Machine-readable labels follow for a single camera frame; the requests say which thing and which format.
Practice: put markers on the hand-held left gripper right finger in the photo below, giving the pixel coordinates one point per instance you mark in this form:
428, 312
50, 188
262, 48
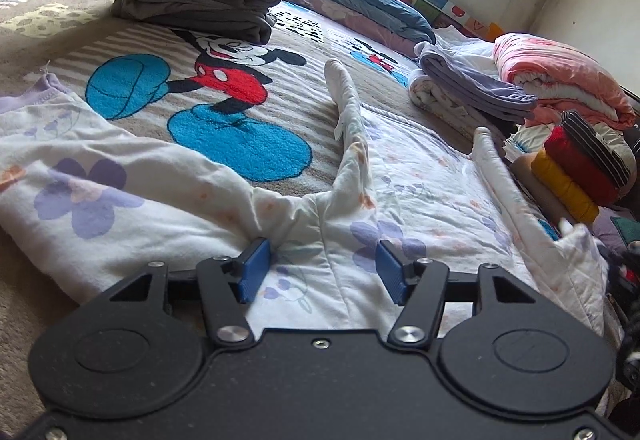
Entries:
391, 270

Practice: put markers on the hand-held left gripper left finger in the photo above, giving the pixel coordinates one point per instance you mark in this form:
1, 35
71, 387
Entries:
254, 270

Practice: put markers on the white floral pajama garment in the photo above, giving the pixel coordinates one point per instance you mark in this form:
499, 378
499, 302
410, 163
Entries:
425, 180

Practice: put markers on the grey folded clothes stack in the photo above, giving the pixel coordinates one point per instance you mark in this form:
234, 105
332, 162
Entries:
200, 5

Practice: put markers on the white patterned folded garment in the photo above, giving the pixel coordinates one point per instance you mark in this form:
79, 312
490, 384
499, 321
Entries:
440, 102

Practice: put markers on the red yellow striped folded garment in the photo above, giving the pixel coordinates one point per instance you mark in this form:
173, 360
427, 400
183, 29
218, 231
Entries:
575, 170

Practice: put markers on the purple folded garment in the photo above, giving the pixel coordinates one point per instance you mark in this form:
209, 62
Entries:
470, 80

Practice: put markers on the cartoon mouse blanket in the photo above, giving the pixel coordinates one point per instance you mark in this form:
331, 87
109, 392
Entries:
150, 50

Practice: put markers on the pink purple folded quilt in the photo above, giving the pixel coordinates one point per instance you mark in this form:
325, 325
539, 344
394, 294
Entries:
350, 27

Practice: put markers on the pink white folded quilt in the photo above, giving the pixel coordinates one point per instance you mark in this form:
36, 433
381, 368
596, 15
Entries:
560, 70

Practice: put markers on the teal folded quilt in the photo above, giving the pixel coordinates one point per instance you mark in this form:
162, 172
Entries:
370, 2

